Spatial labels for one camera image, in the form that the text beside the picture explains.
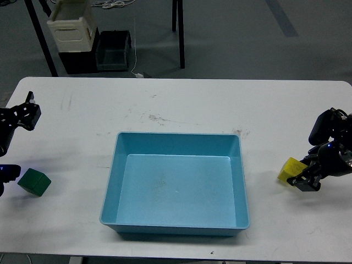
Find black right table legs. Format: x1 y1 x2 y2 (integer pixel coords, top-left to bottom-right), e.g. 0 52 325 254
172 0 185 69

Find dark grey plastic bin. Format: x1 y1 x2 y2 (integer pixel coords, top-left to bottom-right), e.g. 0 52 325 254
96 30 131 72

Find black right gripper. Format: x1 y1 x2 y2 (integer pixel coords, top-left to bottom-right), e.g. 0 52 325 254
286 141 351 192

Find cream plastic crate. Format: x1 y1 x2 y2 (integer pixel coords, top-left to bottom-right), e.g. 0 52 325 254
47 1 97 52

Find green wooden block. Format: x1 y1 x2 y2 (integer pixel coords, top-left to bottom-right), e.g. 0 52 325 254
18 168 52 197

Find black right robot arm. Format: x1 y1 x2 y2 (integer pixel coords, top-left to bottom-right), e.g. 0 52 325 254
285 108 351 191

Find white coiled rope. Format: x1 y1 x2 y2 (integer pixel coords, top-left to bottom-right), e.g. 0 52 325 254
90 0 135 9

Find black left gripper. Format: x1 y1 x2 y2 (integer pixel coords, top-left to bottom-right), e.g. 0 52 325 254
1 91 41 157

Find black left table leg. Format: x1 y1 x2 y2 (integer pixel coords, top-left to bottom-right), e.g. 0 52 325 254
24 0 58 77

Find yellow wooden block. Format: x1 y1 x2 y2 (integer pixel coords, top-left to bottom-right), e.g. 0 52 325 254
277 157 307 186

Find blue plastic box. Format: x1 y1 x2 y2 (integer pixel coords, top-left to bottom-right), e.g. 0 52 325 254
100 132 250 237

